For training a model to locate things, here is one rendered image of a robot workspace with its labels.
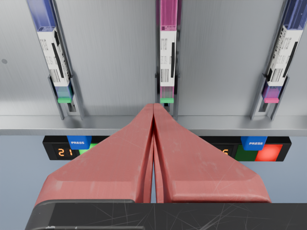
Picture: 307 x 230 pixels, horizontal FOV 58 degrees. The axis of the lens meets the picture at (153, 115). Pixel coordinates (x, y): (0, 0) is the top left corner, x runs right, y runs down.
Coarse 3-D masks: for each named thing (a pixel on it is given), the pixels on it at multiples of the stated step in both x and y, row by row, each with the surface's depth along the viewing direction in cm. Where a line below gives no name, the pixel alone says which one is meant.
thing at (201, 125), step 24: (0, 120) 33; (24, 120) 32; (48, 120) 32; (72, 120) 32; (96, 120) 32; (120, 120) 32; (192, 120) 32; (216, 120) 32; (240, 120) 32; (264, 120) 32; (288, 120) 32
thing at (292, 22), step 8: (296, 0) 22; (304, 0) 22; (296, 8) 23; (304, 8) 23; (288, 16) 24; (296, 16) 23; (304, 16) 23; (288, 24) 24; (296, 24) 24; (304, 24) 24; (264, 88) 29; (272, 88) 28; (280, 88) 28; (264, 96) 29; (272, 96) 29
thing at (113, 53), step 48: (0, 0) 24; (48, 0) 24; (96, 0) 24; (144, 0) 24; (192, 0) 24; (240, 0) 24; (288, 0) 23; (0, 48) 27; (96, 48) 27; (144, 48) 27; (192, 48) 27; (240, 48) 27; (0, 96) 31; (48, 96) 31; (96, 96) 31; (144, 96) 31; (192, 96) 31; (240, 96) 31; (288, 96) 30
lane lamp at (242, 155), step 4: (240, 144) 37; (240, 148) 38; (236, 152) 39; (240, 152) 38; (244, 152) 38; (248, 152) 38; (252, 152) 38; (256, 152) 38; (236, 156) 39; (240, 156) 39; (244, 156) 39; (248, 156) 39; (252, 156) 39; (236, 160) 40; (240, 160) 40; (244, 160) 40; (248, 160) 40; (252, 160) 40
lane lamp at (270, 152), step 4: (264, 148) 38; (268, 148) 38; (272, 148) 38; (276, 148) 38; (280, 148) 38; (260, 152) 38; (264, 152) 38; (268, 152) 38; (272, 152) 38; (276, 152) 38; (260, 156) 39; (264, 156) 39; (268, 156) 39; (272, 156) 39; (276, 156) 39; (256, 160) 40; (260, 160) 40; (264, 160) 40; (268, 160) 40; (272, 160) 39
